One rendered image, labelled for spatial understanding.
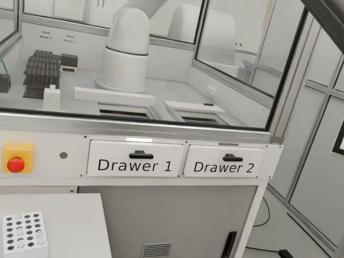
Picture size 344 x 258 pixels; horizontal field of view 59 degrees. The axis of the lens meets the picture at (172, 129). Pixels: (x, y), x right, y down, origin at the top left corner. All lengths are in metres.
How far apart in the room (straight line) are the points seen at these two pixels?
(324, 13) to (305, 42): 0.63
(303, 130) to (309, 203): 0.59
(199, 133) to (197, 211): 0.33
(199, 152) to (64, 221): 0.45
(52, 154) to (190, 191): 0.49
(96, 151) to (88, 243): 0.26
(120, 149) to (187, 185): 0.30
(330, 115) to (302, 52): 1.47
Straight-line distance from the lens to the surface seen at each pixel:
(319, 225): 2.62
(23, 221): 0.81
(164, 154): 0.96
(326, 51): 2.66
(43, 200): 0.94
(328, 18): 0.47
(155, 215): 1.12
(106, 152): 0.91
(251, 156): 1.11
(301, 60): 1.11
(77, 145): 0.91
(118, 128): 0.91
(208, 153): 1.02
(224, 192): 1.18
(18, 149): 0.88
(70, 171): 0.95
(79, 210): 0.90
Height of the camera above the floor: 1.30
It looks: 20 degrees down
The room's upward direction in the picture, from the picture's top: 12 degrees clockwise
